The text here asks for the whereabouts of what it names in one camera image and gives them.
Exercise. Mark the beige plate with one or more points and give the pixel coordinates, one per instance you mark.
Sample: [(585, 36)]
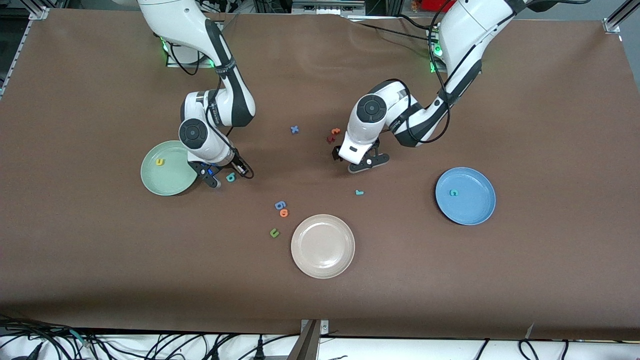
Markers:
[(323, 246)]

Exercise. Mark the blue foam letter g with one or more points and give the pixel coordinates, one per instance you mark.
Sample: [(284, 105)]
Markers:
[(280, 203)]

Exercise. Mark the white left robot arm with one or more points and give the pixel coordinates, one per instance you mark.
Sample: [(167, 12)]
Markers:
[(465, 35)]

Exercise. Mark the green foam letter u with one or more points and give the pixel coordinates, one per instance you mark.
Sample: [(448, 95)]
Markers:
[(273, 235)]

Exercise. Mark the red box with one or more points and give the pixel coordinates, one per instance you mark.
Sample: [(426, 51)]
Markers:
[(432, 5)]

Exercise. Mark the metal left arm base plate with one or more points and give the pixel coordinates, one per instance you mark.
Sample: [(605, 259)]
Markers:
[(434, 67)]

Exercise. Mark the teal foam letter q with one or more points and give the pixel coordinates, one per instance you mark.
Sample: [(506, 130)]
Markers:
[(230, 178)]

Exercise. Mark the metal table edge bracket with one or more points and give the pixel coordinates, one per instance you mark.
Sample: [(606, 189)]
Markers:
[(310, 345)]

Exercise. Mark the green plate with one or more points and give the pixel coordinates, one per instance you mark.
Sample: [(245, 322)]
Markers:
[(167, 177)]

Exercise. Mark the white tape scrap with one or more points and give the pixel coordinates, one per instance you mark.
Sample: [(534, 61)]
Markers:
[(530, 331)]

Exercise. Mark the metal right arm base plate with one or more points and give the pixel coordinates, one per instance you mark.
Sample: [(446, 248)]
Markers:
[(172, 64)]

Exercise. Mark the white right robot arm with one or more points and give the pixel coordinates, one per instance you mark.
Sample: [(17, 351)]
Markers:
[(175, 20)]

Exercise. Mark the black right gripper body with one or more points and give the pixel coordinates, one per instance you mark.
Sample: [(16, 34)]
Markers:
[(235, 162)]

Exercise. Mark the grey power strip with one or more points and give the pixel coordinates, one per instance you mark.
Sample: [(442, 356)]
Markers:
[(327, 7)]

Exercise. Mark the blue plate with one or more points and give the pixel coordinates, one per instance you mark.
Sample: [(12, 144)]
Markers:
[(472, 205)]

